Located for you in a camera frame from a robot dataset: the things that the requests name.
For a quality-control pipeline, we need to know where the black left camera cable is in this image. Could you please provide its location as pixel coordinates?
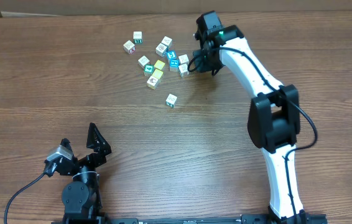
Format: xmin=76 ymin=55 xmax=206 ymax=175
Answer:
xmin=3 ymin=161 xmax=55 ymax=224

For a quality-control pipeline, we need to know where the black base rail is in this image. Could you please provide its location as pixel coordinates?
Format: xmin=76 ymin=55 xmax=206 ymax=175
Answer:
xmin=52 ymin=213 xmax=328 ymax=224

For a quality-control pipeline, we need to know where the yellow block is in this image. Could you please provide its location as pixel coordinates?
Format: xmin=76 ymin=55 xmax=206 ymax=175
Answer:
xmin=152 ymin=69 xmax=164 ymax=80
xmin=154 ymin=60 xmax=165 ymax=70

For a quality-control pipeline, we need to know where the white block green side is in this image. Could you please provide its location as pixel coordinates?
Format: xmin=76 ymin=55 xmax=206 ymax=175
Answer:
xmin=133 ymin=31 xmax=142 ymax=44

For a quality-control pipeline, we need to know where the blue number five block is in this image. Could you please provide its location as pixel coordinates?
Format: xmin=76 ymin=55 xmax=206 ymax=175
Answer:
xmin=166 ymin=50 xmax=177 ymax=62

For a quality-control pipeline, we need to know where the white acorn picture block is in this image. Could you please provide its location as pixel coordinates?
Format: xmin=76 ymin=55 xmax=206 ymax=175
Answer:
xmin=146 ymin=76 xmax=159 ymax=90

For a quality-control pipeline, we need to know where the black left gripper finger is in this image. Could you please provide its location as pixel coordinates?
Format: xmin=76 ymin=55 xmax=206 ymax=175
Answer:
xmin=86 ymin=123 xmax=111 ymax=156
xmin=60 ymin=138 xmax=73 ymax=154

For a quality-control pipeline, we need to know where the white block blue side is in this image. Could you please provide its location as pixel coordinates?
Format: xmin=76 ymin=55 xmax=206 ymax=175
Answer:
xmin=155 ymin=43 xmax=169 ymax=57

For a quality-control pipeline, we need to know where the white block brown picture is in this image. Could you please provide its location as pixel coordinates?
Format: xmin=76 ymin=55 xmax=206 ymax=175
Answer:
xmin=178 ymin=63 xmax=190 ymax=77

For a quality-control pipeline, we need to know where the white block red side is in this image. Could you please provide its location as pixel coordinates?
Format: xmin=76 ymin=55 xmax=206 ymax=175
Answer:
xmin=123 ymin=40 xmax=136 ymax=54

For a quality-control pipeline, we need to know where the brown cardboard backdrop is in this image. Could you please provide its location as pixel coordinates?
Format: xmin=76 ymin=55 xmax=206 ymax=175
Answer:
xmin=0 ymin=0 xmax=352 ymax=17

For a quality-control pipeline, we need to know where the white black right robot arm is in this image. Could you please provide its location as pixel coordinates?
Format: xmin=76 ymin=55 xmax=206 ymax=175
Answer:
xmin=188 ymin=11 xmax=307 ymax=223

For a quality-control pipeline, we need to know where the white block red trim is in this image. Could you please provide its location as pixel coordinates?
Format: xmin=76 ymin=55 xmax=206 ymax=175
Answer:
xmin=138 ymin=55 xmax=151 ymax=69

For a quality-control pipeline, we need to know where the green number four block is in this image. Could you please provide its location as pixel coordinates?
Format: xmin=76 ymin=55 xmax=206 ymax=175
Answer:
xmin=144 ymin=64 xmax=155 ymax=77

